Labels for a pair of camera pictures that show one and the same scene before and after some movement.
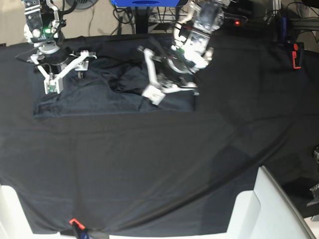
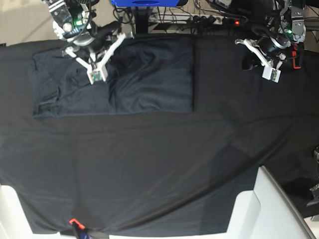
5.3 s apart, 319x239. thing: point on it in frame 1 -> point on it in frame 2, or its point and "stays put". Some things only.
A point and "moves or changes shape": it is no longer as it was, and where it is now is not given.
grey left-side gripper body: x=53 y=58 -> x=100 y=34
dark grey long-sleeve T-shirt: x=112 y=84 moves or changes shape
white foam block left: x=14 y=222 stays put
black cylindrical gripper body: x=171 y=76 -> x=272 y=43
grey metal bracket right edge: x=315 y=190 stays put
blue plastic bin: x=142 y=3 stays put
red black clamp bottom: x=79 y=230 stays put
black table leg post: x=141 y=19 stays put
